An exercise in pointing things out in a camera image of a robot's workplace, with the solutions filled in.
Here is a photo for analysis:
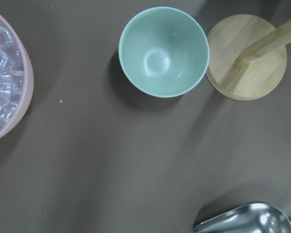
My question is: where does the wooden cup stand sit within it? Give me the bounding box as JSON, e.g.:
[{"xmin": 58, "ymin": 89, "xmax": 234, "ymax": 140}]
[{"xmin": 206, "ymin": 14, "xmax": 291, "ymax": 101}]

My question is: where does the steel shaker cup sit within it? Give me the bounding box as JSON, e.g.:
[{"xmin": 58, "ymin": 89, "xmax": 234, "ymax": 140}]
[{"xmin": 193, "ymin": 202, "xmax": 291, "ymax": 233}]

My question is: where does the pink bowl of ice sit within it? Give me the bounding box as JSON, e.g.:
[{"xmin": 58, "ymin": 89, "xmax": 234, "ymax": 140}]
[{"xmin": 0, "ymin": 15, "xmax": 34, "ymax": 138}]

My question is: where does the green ceramic bowl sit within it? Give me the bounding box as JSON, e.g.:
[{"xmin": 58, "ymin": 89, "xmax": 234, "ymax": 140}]
[{"xmin": 118, "ymin": 6, "xmax": 210, "ymax": 98}]

